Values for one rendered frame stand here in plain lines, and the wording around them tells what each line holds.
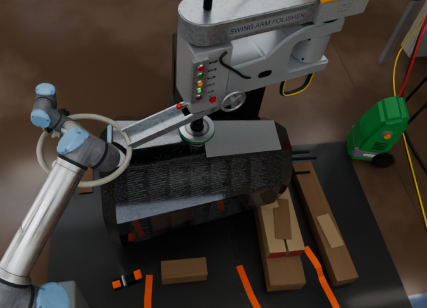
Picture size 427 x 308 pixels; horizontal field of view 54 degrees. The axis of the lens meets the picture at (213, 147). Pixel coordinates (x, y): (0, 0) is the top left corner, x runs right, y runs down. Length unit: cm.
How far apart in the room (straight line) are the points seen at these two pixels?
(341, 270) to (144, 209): 141
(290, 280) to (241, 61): 150
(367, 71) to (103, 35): 267
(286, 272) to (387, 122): 136
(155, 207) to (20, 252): 103
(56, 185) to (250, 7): 112
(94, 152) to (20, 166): 199
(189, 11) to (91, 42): 257
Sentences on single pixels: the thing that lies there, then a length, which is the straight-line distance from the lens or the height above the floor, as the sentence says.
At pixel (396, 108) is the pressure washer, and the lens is 344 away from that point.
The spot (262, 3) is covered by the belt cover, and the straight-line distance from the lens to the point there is 202.
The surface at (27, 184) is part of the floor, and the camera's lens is 346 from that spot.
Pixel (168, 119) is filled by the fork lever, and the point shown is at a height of 97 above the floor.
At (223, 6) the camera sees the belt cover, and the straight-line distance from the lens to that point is 197.
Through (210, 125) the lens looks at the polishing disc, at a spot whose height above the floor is 85.
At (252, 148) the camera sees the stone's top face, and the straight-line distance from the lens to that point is 251.
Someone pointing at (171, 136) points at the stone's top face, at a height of 82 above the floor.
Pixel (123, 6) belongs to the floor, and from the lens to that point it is 482.
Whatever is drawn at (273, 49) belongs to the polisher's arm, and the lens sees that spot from 219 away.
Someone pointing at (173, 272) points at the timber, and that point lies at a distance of 285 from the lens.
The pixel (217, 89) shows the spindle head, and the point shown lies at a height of 127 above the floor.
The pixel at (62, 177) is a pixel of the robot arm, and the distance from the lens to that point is 160.
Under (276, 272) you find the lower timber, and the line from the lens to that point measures 292.
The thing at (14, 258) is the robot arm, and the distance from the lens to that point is 165.
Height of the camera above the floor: 283
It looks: 54 degrees down
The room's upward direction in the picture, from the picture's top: 9 degrees clockwise
